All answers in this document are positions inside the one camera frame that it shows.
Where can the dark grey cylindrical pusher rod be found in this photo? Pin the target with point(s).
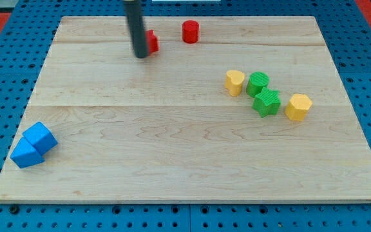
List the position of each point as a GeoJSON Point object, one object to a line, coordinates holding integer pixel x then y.
{"type": "Point", "coordinates": [134, 18]}

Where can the red star block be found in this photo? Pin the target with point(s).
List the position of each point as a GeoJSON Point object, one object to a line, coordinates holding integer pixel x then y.
{"type": "Point", "coordinates": [152, 42]}

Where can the green star block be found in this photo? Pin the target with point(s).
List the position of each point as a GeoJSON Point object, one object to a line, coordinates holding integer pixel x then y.
{"type": "Point", "coordinates": [267, 102]}

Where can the red cylinder block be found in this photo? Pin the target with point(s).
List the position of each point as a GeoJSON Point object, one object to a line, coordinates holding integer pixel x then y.
{"type": "Point", "coordinates": [190, 31]}

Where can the wooden board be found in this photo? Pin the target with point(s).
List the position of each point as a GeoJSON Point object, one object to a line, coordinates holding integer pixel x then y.
{"type": "Point", "coordinates": [164, 129]}

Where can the yellow heart block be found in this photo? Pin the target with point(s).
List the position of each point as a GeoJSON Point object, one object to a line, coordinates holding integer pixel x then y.
{"type": "Point", "coordinates": [234, 82]}

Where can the green cylinder block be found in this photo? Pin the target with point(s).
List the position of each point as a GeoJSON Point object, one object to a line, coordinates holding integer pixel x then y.
{"type": "Point", "coordinates": [257, 81]}

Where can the blue cube block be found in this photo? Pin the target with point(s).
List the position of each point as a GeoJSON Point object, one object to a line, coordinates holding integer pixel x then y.
{"type": "Point", "coordinates": [40, 137]}

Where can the blue triangle block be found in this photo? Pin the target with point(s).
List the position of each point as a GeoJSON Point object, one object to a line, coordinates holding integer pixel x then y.
{"type": "Point", "coordinates": [25, 155]}

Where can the yellow hexagon block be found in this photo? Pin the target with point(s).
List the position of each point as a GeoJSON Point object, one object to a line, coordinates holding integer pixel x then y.
{"type": "Point", "coordinates": [298, 107]}

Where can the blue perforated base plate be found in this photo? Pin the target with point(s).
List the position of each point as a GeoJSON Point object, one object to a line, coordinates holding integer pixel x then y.
{"type": "Point", "coordinates": [25, 40]}

